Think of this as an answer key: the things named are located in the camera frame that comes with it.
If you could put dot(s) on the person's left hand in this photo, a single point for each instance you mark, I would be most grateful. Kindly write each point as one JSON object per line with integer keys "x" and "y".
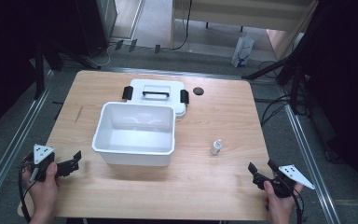
{"x": 43, "y": 194}

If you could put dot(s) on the white and blue bag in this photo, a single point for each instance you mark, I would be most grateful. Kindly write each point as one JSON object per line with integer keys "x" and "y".
{"x": 241, "y": 51}

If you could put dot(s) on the white lid with black latches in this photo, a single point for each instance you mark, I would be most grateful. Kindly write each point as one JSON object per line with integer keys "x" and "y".
{"x": 164, "y": 88}

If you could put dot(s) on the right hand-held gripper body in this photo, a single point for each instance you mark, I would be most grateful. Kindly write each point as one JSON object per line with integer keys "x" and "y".
{"x": 287, "y": 180}

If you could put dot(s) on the black round table grommet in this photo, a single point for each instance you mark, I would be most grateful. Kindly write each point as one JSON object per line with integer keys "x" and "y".
{"x": 198, "y": 91}

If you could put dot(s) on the metal floor rail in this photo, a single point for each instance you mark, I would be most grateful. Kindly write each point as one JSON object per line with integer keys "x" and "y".
{"x": 15, "y": 143}
{"x": 310, "y": 161}

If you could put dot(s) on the person's right hand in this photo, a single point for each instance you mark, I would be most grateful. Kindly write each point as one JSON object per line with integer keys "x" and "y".
{"x": 281, "y": 208}

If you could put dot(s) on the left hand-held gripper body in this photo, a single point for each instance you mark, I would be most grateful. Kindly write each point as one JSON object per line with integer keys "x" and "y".
{"x": 44, "y": 161}

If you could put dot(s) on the dark cabinet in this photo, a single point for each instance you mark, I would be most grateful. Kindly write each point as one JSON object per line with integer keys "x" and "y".
{"x": 98, "y": 25}

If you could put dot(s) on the white plastic storage box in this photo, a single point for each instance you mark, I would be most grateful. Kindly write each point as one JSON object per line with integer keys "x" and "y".
{"x": 135, "y": 133}

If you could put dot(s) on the small white bottle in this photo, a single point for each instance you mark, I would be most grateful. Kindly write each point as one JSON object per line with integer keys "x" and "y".
{"x": 216, "y": 147}

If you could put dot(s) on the black metal stand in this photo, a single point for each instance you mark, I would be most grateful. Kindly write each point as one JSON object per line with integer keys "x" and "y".
{"x": 292, "y": 62}
{"x": 59, "y": 56}

